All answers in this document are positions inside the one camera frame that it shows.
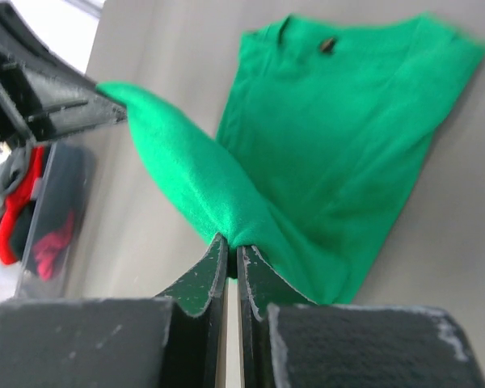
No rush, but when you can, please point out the clear plastic bin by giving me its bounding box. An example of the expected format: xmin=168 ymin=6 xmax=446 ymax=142
xmin=0 ymin=142 xmax=95 ymax=302

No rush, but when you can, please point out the red t shirt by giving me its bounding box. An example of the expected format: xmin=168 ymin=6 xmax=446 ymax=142
xmin=0 ymin=147 xmax=45 ymax=265

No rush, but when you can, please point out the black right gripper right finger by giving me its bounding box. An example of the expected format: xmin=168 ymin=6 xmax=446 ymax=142
xmin=236 ymin=246 xmax=316 ymax=387

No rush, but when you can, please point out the green t shirt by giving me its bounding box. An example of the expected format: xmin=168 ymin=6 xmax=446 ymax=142
xmin=99 ymin=14 xmax=485 ymax=304

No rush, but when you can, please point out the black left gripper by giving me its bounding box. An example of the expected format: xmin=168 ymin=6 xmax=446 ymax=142
xmin=0 ymin=1 xmax=127 ymax=150

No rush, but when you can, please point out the grey t shirt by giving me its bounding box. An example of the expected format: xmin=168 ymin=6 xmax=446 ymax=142
xmin=0 ymin=145 xmax=32 ymax=221

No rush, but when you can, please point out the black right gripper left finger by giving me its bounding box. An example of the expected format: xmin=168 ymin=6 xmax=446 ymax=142
xmin=156 ymin=234 xmax=229 ymax=387

